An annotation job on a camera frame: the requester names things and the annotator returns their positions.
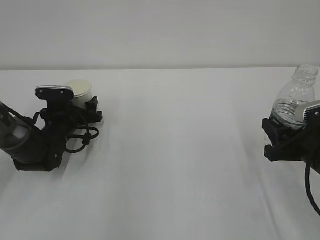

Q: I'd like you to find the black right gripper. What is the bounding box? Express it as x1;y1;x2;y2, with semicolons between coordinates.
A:
262;118;320;162

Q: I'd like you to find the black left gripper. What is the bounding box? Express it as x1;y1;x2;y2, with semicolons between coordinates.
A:
40;96;103;140

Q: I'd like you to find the white paper cup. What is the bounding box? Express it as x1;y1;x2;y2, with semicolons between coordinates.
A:
64;79;93;109

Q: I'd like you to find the clear plastic water bottle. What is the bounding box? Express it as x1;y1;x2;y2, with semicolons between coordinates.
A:
269;64;320;129

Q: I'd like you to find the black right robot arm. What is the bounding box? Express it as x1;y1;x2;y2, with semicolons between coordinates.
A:
262;118;320;173

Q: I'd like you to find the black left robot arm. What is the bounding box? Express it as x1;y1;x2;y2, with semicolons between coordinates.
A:
0;96;103;172

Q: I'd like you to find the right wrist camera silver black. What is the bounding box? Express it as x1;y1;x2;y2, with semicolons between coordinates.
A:
294;100;320;124

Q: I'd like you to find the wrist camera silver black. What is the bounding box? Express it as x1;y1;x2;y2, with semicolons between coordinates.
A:
35;85;75;110
294;100;320;124

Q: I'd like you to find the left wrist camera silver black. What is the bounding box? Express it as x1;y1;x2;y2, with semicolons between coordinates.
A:
35;85;75;110

